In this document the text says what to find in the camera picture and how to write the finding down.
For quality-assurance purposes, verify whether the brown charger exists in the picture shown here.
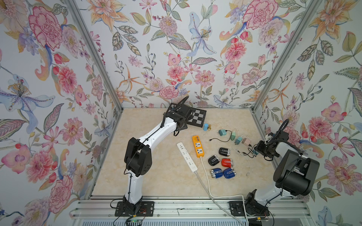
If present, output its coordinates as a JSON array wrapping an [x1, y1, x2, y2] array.
[[242, 138, 252, 147]]

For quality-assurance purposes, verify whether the teal USB charger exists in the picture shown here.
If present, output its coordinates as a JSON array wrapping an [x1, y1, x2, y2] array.
[[235, 137, 243, 145]]

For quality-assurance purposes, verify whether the thin white USB cable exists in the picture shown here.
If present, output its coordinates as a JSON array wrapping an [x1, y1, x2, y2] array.
[[229, 131, 252, 178]]

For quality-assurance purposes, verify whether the light green USB charger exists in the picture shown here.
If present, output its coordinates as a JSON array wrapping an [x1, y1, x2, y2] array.
[[230, 132, 236, 141]]

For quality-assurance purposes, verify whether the red electric shaver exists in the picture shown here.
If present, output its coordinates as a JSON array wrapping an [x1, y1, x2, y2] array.
[[221, 158, 233, 168]]

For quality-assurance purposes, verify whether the blue electric shaver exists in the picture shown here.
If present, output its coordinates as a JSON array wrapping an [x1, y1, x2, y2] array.
[[210, 168, 223, 179], [223, 168, 236, 179]]

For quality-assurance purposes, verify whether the black electric shaver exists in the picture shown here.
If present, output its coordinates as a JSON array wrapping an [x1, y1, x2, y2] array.
[[207, 155, 220, 166], [218, 147, 230, 157]]

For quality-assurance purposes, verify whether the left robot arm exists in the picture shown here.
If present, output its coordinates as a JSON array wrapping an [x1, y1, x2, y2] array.
[[122, 97, 191, 216]]

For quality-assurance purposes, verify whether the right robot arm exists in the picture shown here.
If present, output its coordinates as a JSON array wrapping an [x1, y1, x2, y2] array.
[[245, 131, 320, 216]]

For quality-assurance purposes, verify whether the black white chessboard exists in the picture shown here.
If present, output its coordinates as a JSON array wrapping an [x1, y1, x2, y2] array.
[[187, 107, 206, 128]]

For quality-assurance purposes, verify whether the orange power strip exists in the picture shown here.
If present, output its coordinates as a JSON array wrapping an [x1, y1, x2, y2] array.
[[192, 136, 205, 158]]

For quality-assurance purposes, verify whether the white power strip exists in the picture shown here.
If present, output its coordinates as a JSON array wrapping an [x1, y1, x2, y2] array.
[[176, 142, 198, 173]]

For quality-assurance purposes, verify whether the left aluminium corner post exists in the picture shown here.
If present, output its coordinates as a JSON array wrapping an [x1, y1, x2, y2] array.
[[65, 0, 123, 113]]

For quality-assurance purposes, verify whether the aluminium corner post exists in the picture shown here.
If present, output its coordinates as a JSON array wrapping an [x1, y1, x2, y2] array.
[[65, 0, 123, 113], [250, 1, 320, 114]]

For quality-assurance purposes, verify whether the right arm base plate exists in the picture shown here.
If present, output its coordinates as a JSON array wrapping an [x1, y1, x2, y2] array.
[[229, 201, 270, 217]]

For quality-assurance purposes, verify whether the white power strip cord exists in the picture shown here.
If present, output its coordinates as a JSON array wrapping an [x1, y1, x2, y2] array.
[[200, 157, 251, 226]]

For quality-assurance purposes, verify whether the grey power strip cord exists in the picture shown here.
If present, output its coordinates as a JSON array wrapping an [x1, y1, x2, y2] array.
[[194, 170, 247, 226]]

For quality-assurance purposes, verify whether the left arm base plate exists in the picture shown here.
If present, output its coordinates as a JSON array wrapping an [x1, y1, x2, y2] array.
[[115, 200, 155, 217]]

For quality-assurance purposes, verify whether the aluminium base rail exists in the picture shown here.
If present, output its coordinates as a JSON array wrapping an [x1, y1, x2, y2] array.
[[70, 196, 315, 226]]

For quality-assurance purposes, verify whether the right aluminium corner post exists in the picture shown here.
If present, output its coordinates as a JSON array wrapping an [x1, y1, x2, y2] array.
[[250, 1, 320, 114]]

